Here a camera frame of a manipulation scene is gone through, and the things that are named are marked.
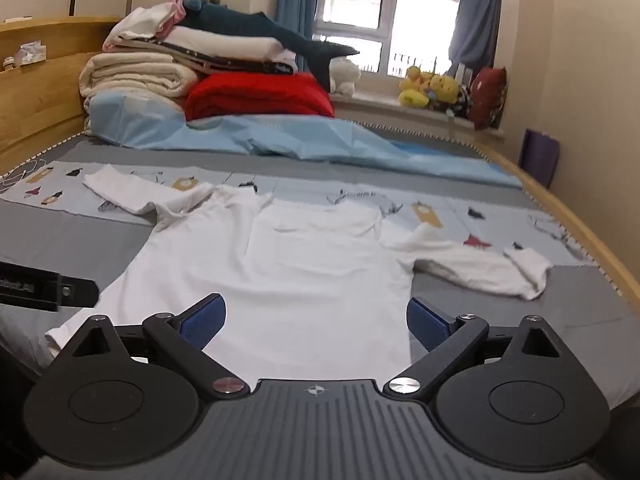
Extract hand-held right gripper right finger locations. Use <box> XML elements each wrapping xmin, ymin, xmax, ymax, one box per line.
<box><xmin>383</xmin><ymin>297</ymin><xmax>587</xmax><ymax>401</ymax></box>

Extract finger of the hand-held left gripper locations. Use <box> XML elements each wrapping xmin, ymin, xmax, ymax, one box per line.
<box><xmin>59</xmin><ymin>274</ymin><xmax>99</xmax><ymax>309</ymax></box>

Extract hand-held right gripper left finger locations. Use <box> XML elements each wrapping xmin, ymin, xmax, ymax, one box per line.
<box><xmin>50</xmin><ymin>294</ymin><xmax>252</xmax><ymax>401</ymax></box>

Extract white t-shirt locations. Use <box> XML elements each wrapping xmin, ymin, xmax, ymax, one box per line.
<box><xmin>45</xmin><ymin>165</ymin><xmax>553</xmax><ymax>376</ymax></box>

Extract grey printed bed sheet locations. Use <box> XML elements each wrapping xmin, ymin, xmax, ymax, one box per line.
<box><xmin>0</xmin><ymin>132</ymin><xmax>640</xmax><ymax>411</ymax></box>

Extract purple box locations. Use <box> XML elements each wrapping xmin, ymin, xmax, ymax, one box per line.
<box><xmin>518</xmin><ymin>128</ymin><xmax>561</xmax><ymax>191</ymax></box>

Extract light blue sheet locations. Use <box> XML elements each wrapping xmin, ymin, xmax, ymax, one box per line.
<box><xmin>84</xmin><ymin>89</ymin><xmax>522</xmax><ymax>189</ymax></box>

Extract cream folded blanket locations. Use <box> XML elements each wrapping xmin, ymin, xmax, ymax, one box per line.
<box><xmin>79</xmin><ymin>51</ymin><xmax>202</xmax><ymax>99</ymax></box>

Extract red pillow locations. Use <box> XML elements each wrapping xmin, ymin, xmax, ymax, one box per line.
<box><xmin>184</xmin><ymin>72</ymin><xmax>337</xmax><ymax>122</ymax></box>

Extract tissue pack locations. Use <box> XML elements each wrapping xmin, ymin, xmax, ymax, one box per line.
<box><xmin>16</xmin><ymin>39</ymin><xmax>48</xmax><ymax>68</ymax></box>

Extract dark red bag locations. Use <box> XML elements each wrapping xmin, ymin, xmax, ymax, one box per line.
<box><xmin>469</xmin><ymin>65</ymin><xmax>509</xmax><ymax>131</ymax></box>

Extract yellow duck plush toy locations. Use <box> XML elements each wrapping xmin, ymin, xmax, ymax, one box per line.
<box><xmin>398</xmin><ymin>65</ymin><xmax>434</xmax><ymax>109</ymax></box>

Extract white plush toy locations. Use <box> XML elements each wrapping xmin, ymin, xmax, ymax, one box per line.
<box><xmin>329</xmin><ymin>57</ymin><xmax>362</xmax><ymax>99</ymax></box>

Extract white folded quilt dark trim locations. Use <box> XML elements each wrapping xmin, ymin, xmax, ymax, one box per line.
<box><xmin>102</xmin><ymin>24</ymin><xmax>299</xmax><ymax>77</ymax></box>

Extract white cloth with pink edge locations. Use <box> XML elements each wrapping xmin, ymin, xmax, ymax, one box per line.
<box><xmin>116</xmin><ymin>0</ymin><xmax>187</xmax><ymax>42</ymax></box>

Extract dark blue shark plush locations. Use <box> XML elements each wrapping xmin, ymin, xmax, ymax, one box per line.
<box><xmin>181</xmin><ymin>0</ymin><xmax>362</xmax><ymax>94</ymax></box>

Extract window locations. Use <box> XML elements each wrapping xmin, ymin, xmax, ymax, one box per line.
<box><xmin>312</xmin><ymin>0</ymin><xmax>467</xmax><ymax>80</ymax></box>

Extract blue curtain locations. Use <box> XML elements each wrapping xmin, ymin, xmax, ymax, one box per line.
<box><xmin>446</xmin><ymin>0</ymin><xmax>504</xmax><ymax>75</ymax></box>
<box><xmin>274</xmin><ymin>0</ymin><xmax>325</xmax><ymax>74</ymax></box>

